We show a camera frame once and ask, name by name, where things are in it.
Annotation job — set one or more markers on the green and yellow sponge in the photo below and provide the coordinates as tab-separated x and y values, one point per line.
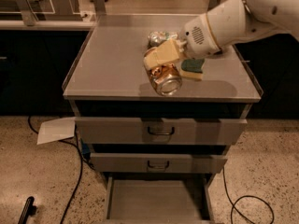
192	68

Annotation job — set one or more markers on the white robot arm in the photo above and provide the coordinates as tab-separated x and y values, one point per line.
268	17

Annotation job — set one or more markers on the green and silver can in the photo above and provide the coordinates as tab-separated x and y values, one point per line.
158	37

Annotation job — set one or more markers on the black bar on floor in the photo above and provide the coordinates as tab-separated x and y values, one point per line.
29	209

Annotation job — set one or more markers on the middle drawer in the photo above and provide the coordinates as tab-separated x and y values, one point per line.
158	163

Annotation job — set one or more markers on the grey drawer cabinet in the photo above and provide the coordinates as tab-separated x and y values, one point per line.
109	80

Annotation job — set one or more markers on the grey post left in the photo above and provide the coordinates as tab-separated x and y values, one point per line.
27	14

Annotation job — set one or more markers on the drawer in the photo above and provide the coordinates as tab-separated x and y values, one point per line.
138	131
158	163
158	199

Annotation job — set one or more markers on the bottom drawer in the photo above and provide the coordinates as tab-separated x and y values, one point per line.
158	199

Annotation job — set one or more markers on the white paper sheet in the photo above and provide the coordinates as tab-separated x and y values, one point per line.
56	130

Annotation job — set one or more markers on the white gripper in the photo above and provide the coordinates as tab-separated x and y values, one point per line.
197	40

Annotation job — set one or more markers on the orange soda can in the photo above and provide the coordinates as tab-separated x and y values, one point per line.
165	79

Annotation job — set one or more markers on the top drawer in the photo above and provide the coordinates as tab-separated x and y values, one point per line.
138	131

